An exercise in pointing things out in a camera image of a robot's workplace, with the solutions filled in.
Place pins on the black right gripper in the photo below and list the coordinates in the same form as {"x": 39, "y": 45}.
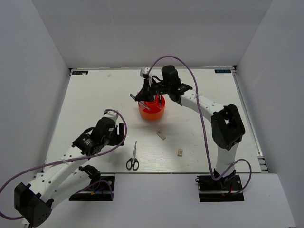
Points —
{"x": 147, "y": 93}

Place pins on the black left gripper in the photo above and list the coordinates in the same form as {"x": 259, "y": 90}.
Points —
{"x": 118, "y": 138}

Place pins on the green gel pen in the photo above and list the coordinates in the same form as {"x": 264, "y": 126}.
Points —
{"x": 160, "y": 101}

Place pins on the blue ballpoint pen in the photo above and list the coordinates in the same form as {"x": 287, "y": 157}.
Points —
{"x": 143, "y": 106}

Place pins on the black handled scissors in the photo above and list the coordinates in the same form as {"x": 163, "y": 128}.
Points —
{"x": 133, "y": 163}

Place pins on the white rectangular eraser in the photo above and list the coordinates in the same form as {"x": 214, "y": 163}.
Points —
{"x": 161, "y": 135}

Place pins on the beige barcode eraser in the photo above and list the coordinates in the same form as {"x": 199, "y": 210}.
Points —
{"x": 180, "y": 153}

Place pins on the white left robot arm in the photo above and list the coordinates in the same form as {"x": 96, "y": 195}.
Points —
{"x": 36, "y": 200}

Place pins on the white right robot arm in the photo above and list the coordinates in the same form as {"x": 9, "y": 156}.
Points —
{"x": 226, "y": 124}

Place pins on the orange round desk organizer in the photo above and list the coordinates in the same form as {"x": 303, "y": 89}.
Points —
{"x": 156, "y": 112}

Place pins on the left corner table label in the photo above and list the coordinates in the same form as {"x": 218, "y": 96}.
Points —
{"x": 79, "y": 72}

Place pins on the corner table label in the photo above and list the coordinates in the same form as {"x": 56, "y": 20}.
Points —
{"x": 222, "y": 71}
{"x": 79, "y": 72}

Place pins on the right corner table label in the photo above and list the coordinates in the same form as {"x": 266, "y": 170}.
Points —
{"x": 222, "y": 71}

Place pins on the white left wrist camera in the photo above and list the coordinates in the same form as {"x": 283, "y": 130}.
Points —
{"x": 111, "y": 115}

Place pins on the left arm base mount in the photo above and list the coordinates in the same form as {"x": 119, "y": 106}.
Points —
{"x": 99, "y": 192}

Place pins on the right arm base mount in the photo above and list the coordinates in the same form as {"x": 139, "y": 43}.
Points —
{"x": 211, "y": 191}

